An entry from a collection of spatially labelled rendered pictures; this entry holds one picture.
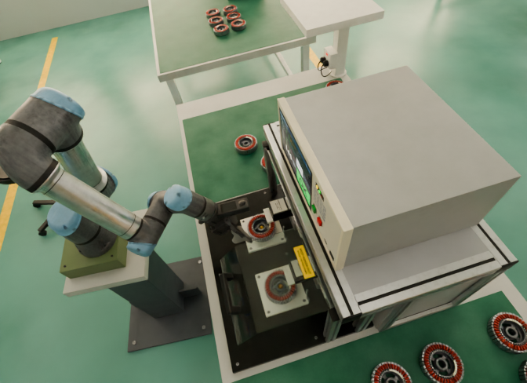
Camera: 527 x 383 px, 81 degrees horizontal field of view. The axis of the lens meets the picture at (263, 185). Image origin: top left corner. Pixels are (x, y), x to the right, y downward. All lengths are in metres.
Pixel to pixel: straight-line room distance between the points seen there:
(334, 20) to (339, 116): 0.73
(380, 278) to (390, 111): 0.41
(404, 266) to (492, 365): 0.50
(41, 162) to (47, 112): 0.12
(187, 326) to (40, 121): 1.43
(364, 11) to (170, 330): 1.89
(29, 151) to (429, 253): 0.97
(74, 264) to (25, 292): 1.25
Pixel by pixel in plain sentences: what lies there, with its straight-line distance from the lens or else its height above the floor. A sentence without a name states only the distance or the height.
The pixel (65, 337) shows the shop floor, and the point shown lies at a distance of 2.35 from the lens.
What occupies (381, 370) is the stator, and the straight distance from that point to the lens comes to 1.11.
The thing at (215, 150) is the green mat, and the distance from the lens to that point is 1.59.
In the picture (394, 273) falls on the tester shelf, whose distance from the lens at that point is 0.83.
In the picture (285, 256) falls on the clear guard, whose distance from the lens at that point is 0.87.
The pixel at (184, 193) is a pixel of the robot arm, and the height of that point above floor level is 1.15.
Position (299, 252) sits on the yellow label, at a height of 1.07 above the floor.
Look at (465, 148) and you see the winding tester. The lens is 0.82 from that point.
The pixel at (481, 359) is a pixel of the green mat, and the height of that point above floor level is 0.75.
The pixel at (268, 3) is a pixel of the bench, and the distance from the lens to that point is 2.85.
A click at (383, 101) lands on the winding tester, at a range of 0.89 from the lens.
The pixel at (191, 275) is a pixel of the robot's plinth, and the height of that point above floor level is 0.02.
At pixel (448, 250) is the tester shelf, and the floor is 1.11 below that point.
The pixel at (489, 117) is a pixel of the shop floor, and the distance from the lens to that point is 3.14.
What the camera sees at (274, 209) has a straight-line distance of 1.12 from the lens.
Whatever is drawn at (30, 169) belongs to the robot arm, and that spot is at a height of 1.38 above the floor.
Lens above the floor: 1.87
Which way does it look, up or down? 53 degrees down
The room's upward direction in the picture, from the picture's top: 10 degrees counter-clockwise
